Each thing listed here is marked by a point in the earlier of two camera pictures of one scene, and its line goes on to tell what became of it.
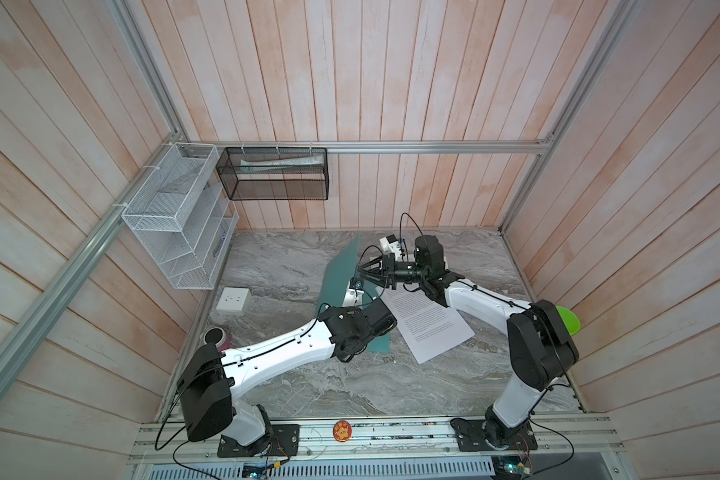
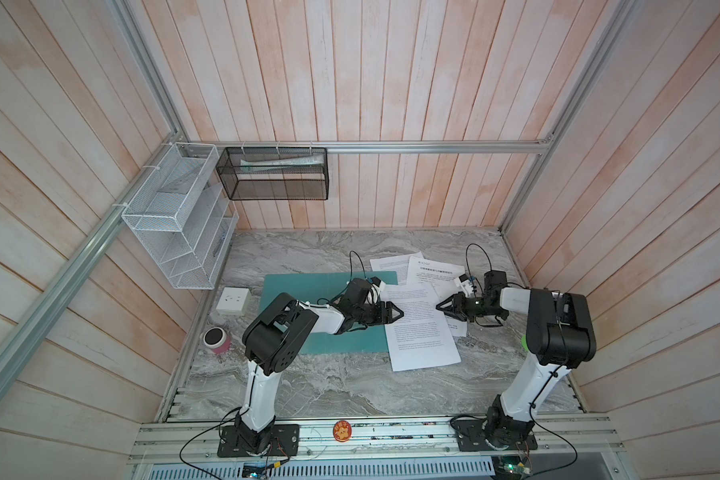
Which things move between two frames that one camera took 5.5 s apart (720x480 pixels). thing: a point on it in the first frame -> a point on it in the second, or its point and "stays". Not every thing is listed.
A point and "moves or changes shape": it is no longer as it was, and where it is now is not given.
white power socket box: (234, 301) stays
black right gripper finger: (375, 265) -> (454, 302)
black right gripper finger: (378, 278) -> (449, 309)
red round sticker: (342, 431) stays
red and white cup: (217, 336) stays
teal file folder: (338, 272) moves or changes shape
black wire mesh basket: (275, 173) stays
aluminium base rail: (371, 451) stays
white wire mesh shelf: (184, 218) stays
